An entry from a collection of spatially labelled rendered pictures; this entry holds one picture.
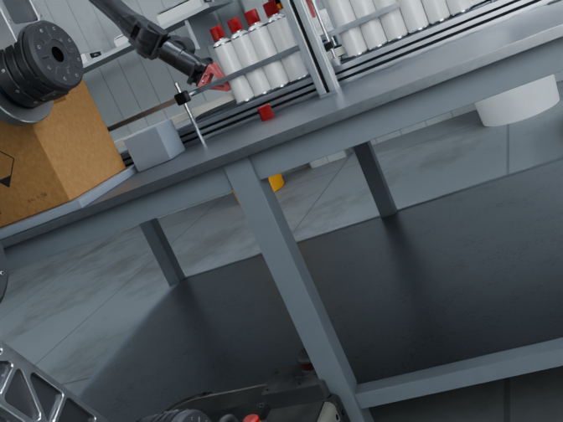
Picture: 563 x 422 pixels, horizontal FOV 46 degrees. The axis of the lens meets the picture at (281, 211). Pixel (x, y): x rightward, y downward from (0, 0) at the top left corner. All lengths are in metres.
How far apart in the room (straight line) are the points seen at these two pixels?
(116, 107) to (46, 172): 4.39
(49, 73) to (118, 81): 4.53
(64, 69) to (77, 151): 0.29
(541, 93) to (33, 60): 3.41
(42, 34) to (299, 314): 0.76
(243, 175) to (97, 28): 4.61
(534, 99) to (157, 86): 3.00
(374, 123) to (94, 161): 0.71
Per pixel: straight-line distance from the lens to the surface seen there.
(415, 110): 1.27
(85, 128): 1.67
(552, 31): 1.22
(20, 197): 1.64
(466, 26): 1.62
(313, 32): 1.54
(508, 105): 4.26
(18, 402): 1.30
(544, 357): 1.47
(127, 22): 1.86
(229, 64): 1.75
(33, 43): 1.36
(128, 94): 5.85
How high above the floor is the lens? 0.98
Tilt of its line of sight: 13 degrees down
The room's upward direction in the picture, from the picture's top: 24 degrees counter-clockwise
